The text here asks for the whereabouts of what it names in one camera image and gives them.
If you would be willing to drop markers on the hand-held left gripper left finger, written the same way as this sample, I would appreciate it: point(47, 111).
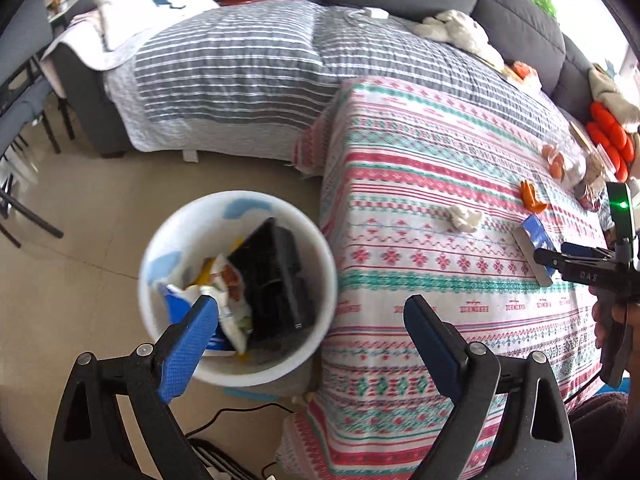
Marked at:
point(187, 350)

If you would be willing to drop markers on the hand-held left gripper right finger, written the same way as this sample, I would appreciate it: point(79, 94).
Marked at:
point(435, 350)

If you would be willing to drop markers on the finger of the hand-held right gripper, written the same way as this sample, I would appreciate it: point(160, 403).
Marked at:
point(547, 256)

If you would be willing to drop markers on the light blue packet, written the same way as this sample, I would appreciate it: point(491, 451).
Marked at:
point(535, 237)

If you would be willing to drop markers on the blue and white packet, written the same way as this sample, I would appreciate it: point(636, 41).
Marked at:
point(175, 305)

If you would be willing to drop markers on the printed snack wrapper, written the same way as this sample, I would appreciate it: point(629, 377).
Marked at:
point(230, 290)

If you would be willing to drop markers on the yellow packet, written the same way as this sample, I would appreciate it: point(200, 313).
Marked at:
point(205, 275)

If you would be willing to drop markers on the black plastic tray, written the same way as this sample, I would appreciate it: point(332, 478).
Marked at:
point(270, 285)

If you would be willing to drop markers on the white bin with blue patches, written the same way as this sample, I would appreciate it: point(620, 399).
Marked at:
point(165, 240)

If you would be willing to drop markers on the person's right hand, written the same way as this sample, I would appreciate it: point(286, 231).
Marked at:
point(599, 325)

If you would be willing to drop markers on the tangerine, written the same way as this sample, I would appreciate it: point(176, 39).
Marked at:
point(548, 151)
point(556, 166)

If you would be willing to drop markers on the small white tissue ball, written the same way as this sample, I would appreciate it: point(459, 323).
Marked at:
point(465, 219)

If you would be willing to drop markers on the glass jar of snacks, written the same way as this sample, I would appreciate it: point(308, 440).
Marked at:
point(597, 170)

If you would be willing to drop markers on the clear bag with oranges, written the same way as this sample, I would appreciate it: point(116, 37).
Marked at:
point(572, 152)

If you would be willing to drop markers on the red orange cushion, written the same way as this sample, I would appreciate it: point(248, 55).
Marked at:
point(612, 135)

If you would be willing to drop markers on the patterned tablecloth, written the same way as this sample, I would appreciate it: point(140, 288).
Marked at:
point(400, 200)

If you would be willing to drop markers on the beige cloth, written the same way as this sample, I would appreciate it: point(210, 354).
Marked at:
point(607, 92)

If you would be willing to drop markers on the person's dark clothing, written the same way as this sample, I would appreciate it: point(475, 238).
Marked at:
point(605, 440)

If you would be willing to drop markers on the orange snack packet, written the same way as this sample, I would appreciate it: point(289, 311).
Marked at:
point(525, 70)

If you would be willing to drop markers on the grey dining chair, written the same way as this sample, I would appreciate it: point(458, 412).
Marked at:
point(20, 195)
point(22, 50)

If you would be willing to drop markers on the white plush toy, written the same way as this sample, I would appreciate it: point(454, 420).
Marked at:
point(460, 30)

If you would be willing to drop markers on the grey striped quilt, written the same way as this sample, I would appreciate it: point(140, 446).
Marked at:
point(225, 60)

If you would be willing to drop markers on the white charger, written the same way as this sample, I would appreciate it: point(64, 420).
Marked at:
point(375, 12)

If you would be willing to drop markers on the white throw blanket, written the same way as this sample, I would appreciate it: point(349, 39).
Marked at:
point(85, 52)

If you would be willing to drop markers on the white deer pillow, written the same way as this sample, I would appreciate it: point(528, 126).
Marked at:
point(125, 10)

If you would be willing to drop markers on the small cluttered side table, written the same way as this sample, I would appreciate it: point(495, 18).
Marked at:
point(59, 2)

